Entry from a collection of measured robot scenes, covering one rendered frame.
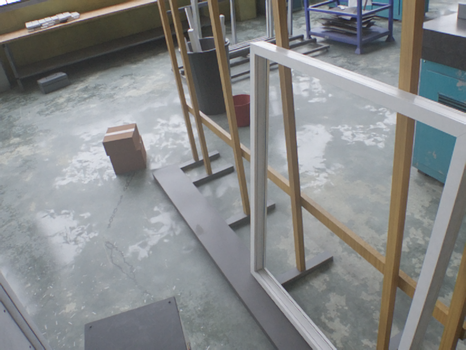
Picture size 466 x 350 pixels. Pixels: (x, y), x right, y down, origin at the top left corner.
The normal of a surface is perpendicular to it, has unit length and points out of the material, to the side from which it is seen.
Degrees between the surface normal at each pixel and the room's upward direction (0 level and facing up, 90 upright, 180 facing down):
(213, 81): 94
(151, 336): 0
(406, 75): 90
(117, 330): 0
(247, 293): 0
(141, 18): 90
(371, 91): 82
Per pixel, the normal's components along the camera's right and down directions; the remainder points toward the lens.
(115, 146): 0.09, 0.52
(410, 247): -0.15, -0.84
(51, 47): 0.47, 0.41
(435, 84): -0.87, 0.36
